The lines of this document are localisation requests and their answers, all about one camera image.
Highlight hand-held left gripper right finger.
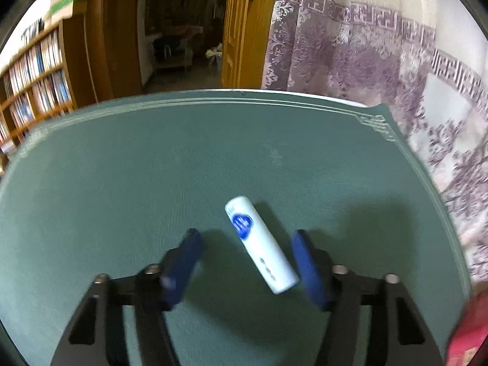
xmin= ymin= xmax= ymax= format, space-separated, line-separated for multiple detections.
xmin=290 ymin=229 xmax=445 ymax=366

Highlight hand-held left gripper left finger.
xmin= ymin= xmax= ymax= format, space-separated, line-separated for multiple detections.
xmin=49 ymin=229 xmax=206 ymax=366

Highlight white tube with blue print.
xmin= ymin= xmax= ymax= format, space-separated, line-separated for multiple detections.
xmin=224 ymin=196 xmax=300 ymax=295

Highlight pink tin box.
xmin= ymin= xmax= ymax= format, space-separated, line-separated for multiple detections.
xmin=444 ymin=292 xmax=488 ymax=366

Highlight green desktop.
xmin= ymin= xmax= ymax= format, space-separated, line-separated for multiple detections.
xmin=0 ymin=89 xmax=471 ymax=366

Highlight pale floor clutter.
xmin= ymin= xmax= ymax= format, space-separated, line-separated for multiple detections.
xmin=206 ymin=44 xmax=224 ymax=69

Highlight dim room furniture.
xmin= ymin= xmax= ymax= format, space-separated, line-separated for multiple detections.
xmin=147 ymin=25 xmax=204 ymax=73

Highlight white and purple patterned curtain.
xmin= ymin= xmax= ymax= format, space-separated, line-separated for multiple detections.
xmin=261 ymin=0 xmax=488 ymax=286

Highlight wooden door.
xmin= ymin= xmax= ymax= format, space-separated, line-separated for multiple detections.
xmin=221 ymin=0 xmax=281 ymax=89

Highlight wooden bookshelf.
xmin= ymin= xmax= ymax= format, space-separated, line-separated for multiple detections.
xmin=0 ymin=17 xmax=79 ymax=168

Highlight rows of books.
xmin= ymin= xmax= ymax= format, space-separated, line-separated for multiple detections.
xmin=0 ymin=32 xmax=73 ymax=149

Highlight black and white container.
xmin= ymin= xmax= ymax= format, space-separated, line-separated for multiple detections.
xmin=21 ymin=19 xmax=44 ymax=41

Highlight green and white box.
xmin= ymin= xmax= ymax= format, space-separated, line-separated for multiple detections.
xmin=49 ymin=0 xmax=89 ymax=21

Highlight dark wooden door frame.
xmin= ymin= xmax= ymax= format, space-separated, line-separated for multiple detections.
xmin=86 ymin=0 xmax=143 ymax=102

